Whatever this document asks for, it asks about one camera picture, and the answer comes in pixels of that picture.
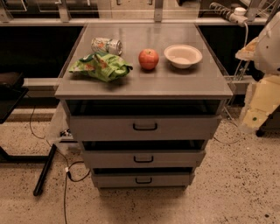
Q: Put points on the red apple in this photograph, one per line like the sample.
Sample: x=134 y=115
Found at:
x=148 y=59

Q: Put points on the grey metal rail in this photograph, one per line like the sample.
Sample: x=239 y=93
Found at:
x=41 y=84

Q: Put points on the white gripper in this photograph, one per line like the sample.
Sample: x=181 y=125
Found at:
x=269 y=49

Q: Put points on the white power strip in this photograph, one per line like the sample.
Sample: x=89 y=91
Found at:
x=236 y=16

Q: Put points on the green chip bag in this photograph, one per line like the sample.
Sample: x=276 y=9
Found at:
x=102 y=66

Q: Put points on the crushed soda can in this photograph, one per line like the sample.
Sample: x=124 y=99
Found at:
x=107 y=45

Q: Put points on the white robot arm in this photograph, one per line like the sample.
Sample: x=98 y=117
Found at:
x=264 y=50

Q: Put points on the white paper bowl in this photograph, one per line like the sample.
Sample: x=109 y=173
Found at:
x=182 y=56

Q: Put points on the grey drawer cabinet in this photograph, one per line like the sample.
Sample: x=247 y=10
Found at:
x=201 y=82

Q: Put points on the grey top drawer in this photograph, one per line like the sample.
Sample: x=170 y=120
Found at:
x=142 y=120

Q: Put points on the grey middle drawer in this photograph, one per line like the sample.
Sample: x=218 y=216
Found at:
x=142 y=154

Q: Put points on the black desk frame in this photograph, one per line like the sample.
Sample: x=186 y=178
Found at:
x=12 y=92

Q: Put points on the grey bottom drawer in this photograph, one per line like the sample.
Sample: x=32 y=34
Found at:
x=142 y=177

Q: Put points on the grey drawer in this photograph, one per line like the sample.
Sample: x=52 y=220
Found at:
x=142 y=177
x=142 y=120
x=142 y=154

